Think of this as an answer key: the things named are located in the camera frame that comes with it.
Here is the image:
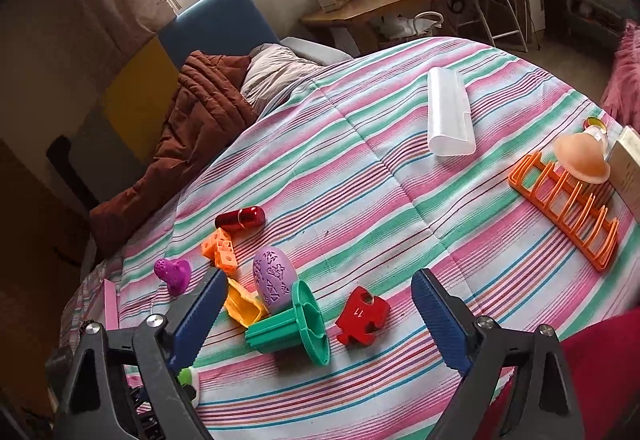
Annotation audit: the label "peach silicone funnel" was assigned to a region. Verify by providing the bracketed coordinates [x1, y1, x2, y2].
[552, 131, 612, 182]

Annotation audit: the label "beige cardboard box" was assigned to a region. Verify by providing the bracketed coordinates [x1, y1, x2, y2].
[606, 125, 640, 216]

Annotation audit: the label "translucent white plastic case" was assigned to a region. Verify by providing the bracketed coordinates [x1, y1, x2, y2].
[426, 68, 476, 157]

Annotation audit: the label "yellow plastic scoop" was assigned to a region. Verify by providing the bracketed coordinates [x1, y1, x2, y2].
[222, 276, 268, 327]

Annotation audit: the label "red cloth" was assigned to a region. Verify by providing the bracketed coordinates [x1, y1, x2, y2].
[475, 310, 640, 440]

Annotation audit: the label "yellow headboard panel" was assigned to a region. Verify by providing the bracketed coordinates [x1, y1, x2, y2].
[102, 40, 181, 166]

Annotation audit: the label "pink storage box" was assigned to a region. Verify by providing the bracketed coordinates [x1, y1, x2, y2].
[102, 279, 121, 331]

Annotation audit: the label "red puzzle piece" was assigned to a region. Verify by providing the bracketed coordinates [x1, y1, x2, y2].
[335, 286, 391, 347]

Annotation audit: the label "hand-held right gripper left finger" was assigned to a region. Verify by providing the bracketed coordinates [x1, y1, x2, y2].
[50, 267, 228, 440]

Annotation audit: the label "red capsule container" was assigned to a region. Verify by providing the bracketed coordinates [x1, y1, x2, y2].
[215, 206, 266, 231]

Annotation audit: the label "orange cube blocks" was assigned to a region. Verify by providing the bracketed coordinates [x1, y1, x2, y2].
[201, 227, 236, 269]

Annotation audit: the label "purple patterned egg-shaped shell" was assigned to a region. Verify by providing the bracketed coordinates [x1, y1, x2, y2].
[252, 246, 299, 316]

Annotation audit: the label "white green plastic gadget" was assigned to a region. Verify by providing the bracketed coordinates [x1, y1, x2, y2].
[177, 366, 201, 406]

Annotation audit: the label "striped pink green blanket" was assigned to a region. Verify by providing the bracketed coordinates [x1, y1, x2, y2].
[60, 36, 640, 440]

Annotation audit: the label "grey white pillow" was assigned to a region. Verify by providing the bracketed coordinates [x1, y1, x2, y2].
[240, 43, 326, 116]

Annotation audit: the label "brown quilted comforter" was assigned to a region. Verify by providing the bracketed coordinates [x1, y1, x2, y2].
[90, 50, 261, 261]

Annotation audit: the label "green plastic mould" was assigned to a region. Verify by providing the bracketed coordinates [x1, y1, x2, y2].
[245, 279, 332, 366]

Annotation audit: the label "pink fluffy cloth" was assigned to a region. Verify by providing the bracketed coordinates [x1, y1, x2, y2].
[600, 20, 640, 121]

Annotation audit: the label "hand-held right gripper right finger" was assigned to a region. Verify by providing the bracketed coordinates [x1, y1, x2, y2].
[410, 269, 586, 440]

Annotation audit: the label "orange plastic rack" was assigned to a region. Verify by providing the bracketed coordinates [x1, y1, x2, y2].
[508, 151, 620, 272]

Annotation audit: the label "blue headboard panel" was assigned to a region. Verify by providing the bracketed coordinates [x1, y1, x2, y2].
[157, 0, 281, 71]

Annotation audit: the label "white bag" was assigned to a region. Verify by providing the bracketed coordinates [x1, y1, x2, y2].
[380, 13, 446, 38]

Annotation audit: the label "wooden desk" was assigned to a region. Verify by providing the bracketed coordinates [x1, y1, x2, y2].
[300, 0, 451, 56]

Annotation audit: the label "purple perforated plastic toy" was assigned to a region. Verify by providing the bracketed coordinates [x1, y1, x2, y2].
[153, 257, 192, 296]

